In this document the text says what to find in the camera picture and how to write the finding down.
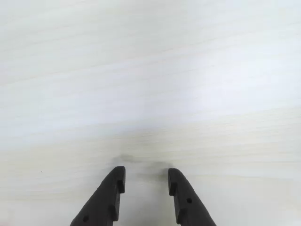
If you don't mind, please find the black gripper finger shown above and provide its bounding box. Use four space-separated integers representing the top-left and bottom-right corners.
167 168 216 226
70 166 126 226

